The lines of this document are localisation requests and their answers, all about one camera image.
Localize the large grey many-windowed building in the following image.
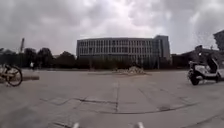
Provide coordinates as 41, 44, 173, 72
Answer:
76, 34, 172, 66

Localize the pile of rocks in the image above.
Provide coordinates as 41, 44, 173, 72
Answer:
112, 65, 146, 76

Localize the grey stone slab plaza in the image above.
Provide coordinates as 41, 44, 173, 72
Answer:
0, 69, 224, 128

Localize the row of trees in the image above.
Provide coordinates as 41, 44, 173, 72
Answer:
0, 47, 188, 70

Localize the person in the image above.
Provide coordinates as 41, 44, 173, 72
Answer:
29, 61, 35, 71

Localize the white scooter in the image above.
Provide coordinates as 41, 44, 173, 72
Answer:
187, 52, 224, 86

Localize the tall mast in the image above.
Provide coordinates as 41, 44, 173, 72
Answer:
19, 37, 26, 54

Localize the bicycle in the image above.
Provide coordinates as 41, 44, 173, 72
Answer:
0, 63, 24, 88

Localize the dark building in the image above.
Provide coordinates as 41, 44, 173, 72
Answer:
179, 29, 224, 69

